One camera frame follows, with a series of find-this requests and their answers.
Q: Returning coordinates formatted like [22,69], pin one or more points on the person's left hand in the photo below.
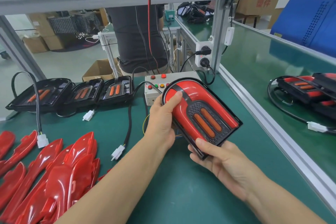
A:
[160,124]

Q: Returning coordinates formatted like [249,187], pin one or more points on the person's right hand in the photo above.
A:
[225,171]

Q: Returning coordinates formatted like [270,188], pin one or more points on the pile of black lamp housings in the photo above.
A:
[78,92]

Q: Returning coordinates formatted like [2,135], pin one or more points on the person's left forearm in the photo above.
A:
[110,189]

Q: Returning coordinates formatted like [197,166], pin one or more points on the beige test button box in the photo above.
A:
[152,97]

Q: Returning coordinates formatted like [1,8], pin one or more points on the low open cardboard carton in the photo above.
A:
[97,70]

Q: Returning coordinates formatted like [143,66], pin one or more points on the white power strip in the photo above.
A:
[199,45]

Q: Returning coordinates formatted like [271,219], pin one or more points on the white metal stand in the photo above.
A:
[107,48]

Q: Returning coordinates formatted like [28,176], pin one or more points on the pile of red lens covers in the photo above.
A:
[57,179]

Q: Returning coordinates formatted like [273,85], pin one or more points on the large cardboard box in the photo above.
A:
[52,40]

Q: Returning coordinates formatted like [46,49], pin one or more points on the black mesh basket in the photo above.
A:
[65,24]

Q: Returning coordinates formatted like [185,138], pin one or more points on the small cardboard box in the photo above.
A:
[35,44]

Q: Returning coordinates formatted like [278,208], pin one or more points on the blue plastic crate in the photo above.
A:
[309,24]

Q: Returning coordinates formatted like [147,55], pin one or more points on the white switch box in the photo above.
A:
[229,36]

